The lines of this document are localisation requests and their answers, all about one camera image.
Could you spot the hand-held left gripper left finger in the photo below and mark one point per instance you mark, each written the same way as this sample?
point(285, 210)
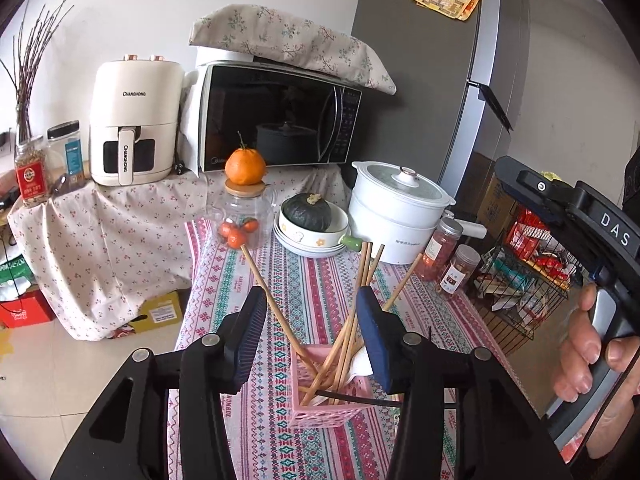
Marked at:
point(250, 332)

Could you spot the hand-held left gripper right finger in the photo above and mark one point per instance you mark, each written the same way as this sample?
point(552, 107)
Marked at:
point(376, 342)

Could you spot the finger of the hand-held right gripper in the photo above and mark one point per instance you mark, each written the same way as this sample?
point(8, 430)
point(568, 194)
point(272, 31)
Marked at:
point(537, 187)

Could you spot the white plastic spoon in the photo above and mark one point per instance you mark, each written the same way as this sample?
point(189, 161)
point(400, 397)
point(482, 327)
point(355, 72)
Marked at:
point(361, 362)

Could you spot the bundle of wooden chopsticks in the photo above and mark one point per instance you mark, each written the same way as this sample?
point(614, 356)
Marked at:
point(345, 340)

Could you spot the black chopstick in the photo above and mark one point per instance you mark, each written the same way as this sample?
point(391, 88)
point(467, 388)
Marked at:
point(360, 400)

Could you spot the pink plastic utensil holder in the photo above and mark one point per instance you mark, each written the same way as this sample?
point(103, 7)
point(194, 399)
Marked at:
point(320, 415)

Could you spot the person's right hand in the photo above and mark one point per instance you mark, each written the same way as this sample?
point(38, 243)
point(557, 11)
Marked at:
point(575, 355)

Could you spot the pile of snack packets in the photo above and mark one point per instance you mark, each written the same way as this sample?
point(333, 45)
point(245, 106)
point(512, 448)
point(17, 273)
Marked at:
point(525, 240)

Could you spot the striped patterned tablecloth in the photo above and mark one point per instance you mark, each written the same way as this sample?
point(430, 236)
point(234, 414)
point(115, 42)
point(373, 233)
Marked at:
point(310, 280)

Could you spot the yellow cardboard box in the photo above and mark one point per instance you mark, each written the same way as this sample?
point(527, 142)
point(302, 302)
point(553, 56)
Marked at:
point(160, 312)

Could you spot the stack of white plates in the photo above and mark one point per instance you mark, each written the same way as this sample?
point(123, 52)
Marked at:
point(295, 249)

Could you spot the plastic jar of red snacks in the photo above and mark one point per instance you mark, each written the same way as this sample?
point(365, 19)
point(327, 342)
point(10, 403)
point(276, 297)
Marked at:
point(437, 255)

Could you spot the white electric cooking pot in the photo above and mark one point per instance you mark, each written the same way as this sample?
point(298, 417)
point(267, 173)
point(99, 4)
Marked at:
point(390, 225)

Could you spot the glass jar with wooden lid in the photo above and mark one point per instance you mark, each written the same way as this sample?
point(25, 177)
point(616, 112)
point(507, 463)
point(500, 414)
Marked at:
point(245, 205)

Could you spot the green pumpkin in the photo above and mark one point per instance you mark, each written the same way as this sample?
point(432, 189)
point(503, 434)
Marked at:
point(306, 212)

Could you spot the grey refrigerator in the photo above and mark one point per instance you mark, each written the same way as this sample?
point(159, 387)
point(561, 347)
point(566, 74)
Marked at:
point(425, 85)

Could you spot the floral white tablecloth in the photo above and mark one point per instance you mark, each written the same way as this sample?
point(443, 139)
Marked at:
point(110, 250)

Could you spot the large orange with stem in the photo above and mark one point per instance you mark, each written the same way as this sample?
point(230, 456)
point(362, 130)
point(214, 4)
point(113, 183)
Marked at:
point(245, 165)

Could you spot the black power plug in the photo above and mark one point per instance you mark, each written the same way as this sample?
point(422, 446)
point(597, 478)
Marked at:
point(181, 168)

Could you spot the black microwave oven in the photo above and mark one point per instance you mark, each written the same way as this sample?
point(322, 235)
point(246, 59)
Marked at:
point(270, 110)

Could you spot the red box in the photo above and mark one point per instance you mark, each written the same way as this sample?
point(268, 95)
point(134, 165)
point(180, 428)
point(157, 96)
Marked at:
point(25, 310)

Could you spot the green plastic bag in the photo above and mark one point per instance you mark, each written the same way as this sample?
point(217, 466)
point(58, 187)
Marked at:
point(15, 277)

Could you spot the blue label plastic jar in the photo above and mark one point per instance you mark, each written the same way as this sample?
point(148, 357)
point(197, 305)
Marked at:
point(65, 160)

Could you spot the cream air fryer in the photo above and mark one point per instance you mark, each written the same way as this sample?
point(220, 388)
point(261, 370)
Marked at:
point(135, 105)

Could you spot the red label glass jar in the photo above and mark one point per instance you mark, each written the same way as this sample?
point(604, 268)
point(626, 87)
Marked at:
point(32, 180)

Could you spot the floral cloth cover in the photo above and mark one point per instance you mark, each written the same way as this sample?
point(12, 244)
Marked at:
point(290, 40)

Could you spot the bundle of dry twigs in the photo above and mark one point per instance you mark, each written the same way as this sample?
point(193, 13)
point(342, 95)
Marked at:
point(30, 70)

